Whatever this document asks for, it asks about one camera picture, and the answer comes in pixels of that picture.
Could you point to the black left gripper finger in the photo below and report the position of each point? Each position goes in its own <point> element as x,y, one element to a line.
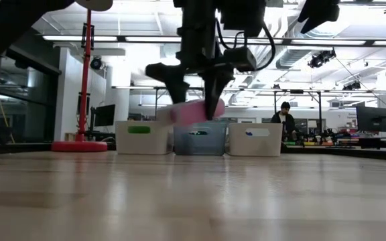
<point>216,90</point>

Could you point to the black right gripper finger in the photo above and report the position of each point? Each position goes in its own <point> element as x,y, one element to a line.
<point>310,23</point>

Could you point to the white and pink stapler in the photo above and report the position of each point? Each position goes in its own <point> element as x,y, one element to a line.
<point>189,114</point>

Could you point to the black stapler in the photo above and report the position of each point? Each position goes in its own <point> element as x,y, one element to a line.
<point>198,133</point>

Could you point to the purple staple remover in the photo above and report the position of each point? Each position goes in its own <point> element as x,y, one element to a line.
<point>248,133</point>

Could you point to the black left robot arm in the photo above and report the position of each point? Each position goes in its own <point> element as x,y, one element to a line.
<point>12,26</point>

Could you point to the black ceiling spotlight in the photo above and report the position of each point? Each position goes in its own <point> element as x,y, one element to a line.
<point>351,85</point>
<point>320,58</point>
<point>96,63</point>

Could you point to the grey plastic storage bin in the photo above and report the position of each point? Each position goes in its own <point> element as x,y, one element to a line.
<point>186,147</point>

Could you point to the person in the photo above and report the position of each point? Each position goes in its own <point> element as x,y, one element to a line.
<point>285,122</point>

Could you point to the white plastic storage bin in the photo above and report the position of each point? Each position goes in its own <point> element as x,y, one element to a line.
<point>270,144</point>
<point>126,144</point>

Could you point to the black computer monitor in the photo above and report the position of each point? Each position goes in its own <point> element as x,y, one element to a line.
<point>105,115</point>
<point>372,118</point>

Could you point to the red desk lamp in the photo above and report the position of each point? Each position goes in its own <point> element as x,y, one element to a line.
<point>85,83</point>

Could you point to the yellow pole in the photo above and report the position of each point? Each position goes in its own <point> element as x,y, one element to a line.
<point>3,106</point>

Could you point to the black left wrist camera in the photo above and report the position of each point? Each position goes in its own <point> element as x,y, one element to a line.
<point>241,58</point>

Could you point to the black aluminium frame rail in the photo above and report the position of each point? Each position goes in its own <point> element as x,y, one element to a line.
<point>364,154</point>
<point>29,147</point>

